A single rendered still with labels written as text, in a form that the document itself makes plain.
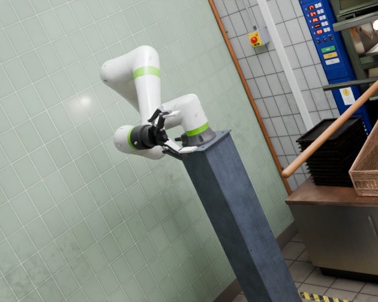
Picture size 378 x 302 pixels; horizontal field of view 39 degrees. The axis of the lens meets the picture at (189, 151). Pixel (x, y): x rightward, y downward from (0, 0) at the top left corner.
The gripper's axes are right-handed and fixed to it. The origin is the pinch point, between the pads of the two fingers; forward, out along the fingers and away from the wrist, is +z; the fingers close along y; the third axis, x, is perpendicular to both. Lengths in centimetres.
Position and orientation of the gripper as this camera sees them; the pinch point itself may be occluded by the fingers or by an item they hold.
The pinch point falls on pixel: (184, 131)
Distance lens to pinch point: 177.3
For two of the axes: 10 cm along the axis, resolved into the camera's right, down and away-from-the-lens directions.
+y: 4.0, 8.8, 2.7
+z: 6.4, -0.6, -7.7
